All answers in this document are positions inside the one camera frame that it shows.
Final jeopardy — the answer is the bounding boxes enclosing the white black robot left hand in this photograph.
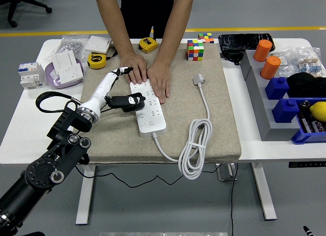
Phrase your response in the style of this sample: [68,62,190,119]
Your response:
[86,66,147,116]

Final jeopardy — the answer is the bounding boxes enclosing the person's right hand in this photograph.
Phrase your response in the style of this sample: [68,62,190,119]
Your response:
[119,53,148,84]

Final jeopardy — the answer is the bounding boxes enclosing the person's left hand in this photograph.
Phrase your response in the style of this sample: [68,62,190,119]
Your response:
[147,62,171,104]

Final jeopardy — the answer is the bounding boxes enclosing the black power adapter with cord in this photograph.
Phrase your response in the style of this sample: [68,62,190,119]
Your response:
[100,93,147,113]

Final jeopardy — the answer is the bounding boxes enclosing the white power strip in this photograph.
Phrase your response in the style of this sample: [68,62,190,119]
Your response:
[129,79,167,138]

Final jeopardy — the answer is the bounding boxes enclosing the square yellow tape measure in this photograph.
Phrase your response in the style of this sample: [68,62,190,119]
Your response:
[139,37,158,54]

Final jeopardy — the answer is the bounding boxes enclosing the round yellow tape measure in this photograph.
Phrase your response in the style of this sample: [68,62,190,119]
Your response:
[87,44,119,70]

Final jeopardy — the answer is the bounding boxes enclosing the grey-brown mat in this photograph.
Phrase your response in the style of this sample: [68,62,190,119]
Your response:
[72,42,242,165]

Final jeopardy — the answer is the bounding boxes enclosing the white flat box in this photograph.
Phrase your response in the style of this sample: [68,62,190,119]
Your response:
[84,35,113,54]

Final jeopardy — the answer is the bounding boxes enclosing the large rubik's cube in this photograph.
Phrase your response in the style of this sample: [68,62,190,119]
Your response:
[186,39,205,62]

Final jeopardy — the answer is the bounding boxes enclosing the purple bowl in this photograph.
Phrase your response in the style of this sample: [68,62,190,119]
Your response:
[44,58,85,90]

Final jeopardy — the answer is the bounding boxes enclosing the white table leg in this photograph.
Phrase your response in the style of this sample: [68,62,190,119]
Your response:
[75,164,96,225]
[251,162,278,221]

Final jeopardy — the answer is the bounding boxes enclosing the clear bag of screws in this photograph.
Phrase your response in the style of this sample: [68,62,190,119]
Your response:
[44,34,90,61]

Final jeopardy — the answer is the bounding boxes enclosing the person's torso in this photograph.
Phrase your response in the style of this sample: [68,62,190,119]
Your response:
[119,0,176,40]

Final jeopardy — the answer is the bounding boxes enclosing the small rubik's cube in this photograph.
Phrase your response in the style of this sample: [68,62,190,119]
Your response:
[198,33,215,44]

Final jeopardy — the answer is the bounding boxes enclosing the black table control panel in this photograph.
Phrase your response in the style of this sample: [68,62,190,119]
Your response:
[288,161,326,168]

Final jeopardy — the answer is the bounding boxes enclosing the white circuit breaker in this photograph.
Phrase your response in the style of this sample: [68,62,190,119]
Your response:
[17,62,45,90]

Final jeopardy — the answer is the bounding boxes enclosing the small black box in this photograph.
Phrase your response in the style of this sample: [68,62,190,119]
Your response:
[220,50,244,66]

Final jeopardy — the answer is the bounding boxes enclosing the black glossy tray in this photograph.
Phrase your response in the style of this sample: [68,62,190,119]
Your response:
[218,33,276,53]

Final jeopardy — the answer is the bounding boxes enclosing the blue plastic bin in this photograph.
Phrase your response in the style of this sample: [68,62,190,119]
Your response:
[291,98,326,145]

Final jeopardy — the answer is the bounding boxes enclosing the grey stepped stand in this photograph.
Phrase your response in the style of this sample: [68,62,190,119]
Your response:
[240,49,301,142]

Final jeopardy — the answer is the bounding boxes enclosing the dark components in bin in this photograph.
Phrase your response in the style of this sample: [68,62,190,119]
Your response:
[299,100,326,134]

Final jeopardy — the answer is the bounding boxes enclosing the orange cylinder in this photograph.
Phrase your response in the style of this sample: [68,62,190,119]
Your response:
[260,55,282,80]
[253,39,273,63]

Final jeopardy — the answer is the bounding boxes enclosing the blue block with knob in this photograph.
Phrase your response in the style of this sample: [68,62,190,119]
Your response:
[271,98,301,124]
[265,77,290,101]

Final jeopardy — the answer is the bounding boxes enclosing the yellow lemon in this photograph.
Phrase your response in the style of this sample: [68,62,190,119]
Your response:
[309,101,326,123]

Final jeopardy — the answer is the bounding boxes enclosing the black office chair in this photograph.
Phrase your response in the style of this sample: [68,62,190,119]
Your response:
[0,0,53,28]

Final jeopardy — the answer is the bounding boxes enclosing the clear bag of parts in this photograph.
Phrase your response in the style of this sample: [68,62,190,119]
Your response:
[271,49,301,78]

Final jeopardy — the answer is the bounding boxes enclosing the black cloth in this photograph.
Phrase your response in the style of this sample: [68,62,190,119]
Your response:
[286,72,326,99]

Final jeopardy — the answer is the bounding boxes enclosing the clear bag of resistors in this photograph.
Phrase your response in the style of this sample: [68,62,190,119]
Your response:
[292,46,326,78]

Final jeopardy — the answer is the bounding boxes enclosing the white wall socket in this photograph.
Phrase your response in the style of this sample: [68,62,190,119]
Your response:
[59,65,85,85]

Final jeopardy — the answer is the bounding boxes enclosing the white power cord with plug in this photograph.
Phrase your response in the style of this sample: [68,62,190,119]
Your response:
[152,73,213,181]

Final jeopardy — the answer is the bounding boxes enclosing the white switch panel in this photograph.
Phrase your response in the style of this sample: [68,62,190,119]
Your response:
[52,50,77,76]

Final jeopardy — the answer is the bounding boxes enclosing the hanging black cable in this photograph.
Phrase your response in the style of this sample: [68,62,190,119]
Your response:
[230,163,239,236]

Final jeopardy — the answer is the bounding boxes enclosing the metal bracket under table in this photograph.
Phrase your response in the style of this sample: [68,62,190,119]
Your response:
[215,163,238,182]

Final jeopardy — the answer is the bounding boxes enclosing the thin black cable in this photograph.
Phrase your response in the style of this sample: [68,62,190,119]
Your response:
[75,162,220,190]

